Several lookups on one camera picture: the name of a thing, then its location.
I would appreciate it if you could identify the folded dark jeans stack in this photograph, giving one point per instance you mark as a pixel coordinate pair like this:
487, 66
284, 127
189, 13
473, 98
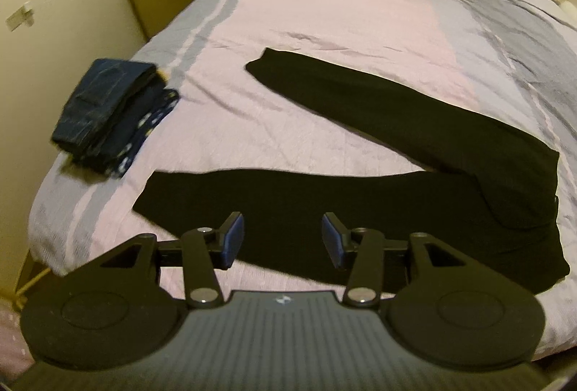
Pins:
111, 91

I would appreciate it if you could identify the pink grey bed cover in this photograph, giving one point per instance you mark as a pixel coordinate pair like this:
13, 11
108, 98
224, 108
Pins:
512, 60

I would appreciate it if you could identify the patterned navy folded garment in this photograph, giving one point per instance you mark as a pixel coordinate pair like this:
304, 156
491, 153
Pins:
131, 128

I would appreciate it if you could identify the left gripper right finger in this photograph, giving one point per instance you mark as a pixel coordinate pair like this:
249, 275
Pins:
360, 253

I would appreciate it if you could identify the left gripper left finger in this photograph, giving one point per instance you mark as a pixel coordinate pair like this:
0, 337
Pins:
205, 250

